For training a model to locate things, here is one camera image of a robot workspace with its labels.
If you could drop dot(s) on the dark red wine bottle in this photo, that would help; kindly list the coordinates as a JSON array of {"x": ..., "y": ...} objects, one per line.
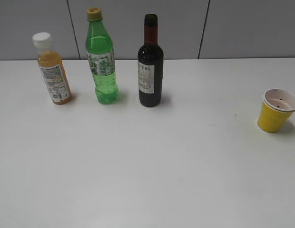
[{"x": 150, "y": 64}]

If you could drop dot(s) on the yellow paper cup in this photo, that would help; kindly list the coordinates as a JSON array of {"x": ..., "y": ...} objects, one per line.
[{"x": 278, "y": 105}]

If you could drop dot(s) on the green plastic soda bottle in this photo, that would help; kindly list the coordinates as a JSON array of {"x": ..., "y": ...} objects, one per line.
[{"x": 100, "y": 53}]

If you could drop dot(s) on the orange juice bottle white cap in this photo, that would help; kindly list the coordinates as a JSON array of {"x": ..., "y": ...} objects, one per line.
[{"x": 52, "y": 70}]

